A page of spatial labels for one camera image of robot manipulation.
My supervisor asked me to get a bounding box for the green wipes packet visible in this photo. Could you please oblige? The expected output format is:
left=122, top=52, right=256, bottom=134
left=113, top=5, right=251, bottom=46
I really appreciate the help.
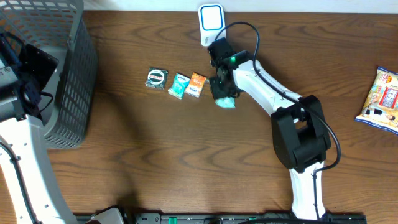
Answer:
left=215, top=97, right=235, bottom=109

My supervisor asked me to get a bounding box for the grey plastic mesh basket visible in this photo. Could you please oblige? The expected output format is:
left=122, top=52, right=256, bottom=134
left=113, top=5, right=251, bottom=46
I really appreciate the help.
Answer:
left=1, top=0, right=98, bottom=149

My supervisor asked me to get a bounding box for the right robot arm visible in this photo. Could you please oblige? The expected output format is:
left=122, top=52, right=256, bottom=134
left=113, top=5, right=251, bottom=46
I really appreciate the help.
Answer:
left=208, top=37, right=331, bottom=220

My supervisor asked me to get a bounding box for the green round-label packet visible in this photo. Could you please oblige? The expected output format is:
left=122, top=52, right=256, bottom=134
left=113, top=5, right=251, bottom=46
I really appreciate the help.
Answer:
left=145, top=67, right=169, bottom=90

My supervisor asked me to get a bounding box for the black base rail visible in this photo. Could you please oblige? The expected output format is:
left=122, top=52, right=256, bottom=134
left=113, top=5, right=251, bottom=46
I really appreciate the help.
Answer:
left=109, top=212, right=367, bottom=224

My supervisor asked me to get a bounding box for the white barcode scanner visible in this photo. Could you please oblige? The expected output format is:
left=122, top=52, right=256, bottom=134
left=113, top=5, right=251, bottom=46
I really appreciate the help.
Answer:
left=198, top=3, right=226, bottom=47

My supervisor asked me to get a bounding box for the teal Kleenex tissue pack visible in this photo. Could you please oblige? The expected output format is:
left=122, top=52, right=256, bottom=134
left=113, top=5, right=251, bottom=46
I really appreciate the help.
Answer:
left=168, top=73, right=190, bottom=100

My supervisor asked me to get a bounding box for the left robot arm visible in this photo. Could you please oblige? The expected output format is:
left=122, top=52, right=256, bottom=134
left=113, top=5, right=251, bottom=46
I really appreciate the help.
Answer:
left=1, top=31, right=126, bottom=223

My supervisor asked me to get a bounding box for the orange tissue pack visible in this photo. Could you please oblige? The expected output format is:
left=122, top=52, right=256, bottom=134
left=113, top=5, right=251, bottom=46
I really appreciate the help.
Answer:
left=185, top=72, right=207, bottom=98

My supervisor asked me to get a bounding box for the white yellow snack bag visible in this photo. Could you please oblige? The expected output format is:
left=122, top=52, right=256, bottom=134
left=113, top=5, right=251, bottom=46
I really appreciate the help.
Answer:
left=355, top=67, right=397, bottom=134

